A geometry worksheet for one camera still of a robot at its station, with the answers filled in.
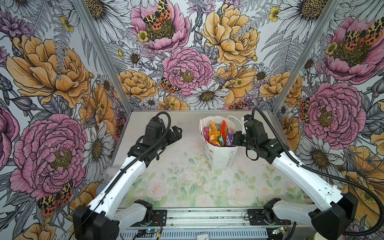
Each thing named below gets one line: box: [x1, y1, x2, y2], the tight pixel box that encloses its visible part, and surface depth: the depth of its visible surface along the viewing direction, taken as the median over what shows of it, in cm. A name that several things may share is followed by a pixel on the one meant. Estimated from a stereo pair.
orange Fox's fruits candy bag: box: [208, 130, 221, 145], surface depth 78 cm
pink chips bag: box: [202, 126, 210, 143], surface depth 86 cm
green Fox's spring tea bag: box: [217, 133, 223, 147], surface depth 79 cm
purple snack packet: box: [226, 128, 235, 147], surface depth 78 cm
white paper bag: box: [199, 115, 224, 171], surface depth 83 cm
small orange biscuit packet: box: [209, 120, 217, 132], surface depth 83 cm
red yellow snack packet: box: [221, 120, 227, 142], surface depth 81 cm
